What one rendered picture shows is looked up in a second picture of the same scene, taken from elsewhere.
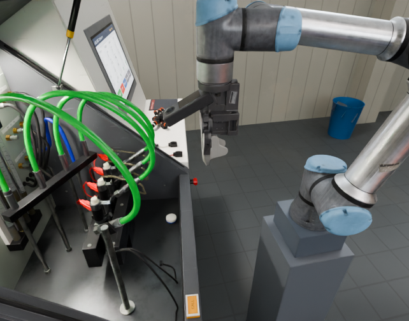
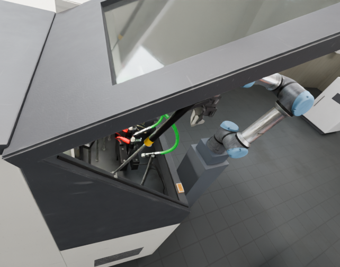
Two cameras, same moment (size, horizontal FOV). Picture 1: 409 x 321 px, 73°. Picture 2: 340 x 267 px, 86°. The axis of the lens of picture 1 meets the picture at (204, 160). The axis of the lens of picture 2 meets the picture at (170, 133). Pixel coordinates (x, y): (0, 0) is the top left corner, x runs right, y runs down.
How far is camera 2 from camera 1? 0.47 m
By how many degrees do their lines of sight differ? 23
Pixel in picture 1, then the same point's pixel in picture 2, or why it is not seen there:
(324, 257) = (218, 165)
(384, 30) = (274, 80)
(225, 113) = (212, 107)
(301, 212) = (214, 145)
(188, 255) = (171, 165)
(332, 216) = (234, 151)
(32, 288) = not seen: hidden behind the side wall
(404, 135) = (269, 124)
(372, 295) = (219, 178)
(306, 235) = (214, 156)
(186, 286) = (175, 179)
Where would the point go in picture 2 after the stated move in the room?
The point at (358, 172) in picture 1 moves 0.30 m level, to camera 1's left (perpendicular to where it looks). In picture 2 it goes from (248, 134) to (204, 131)
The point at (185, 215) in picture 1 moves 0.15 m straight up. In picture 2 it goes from (164, 145) to (171, 128)
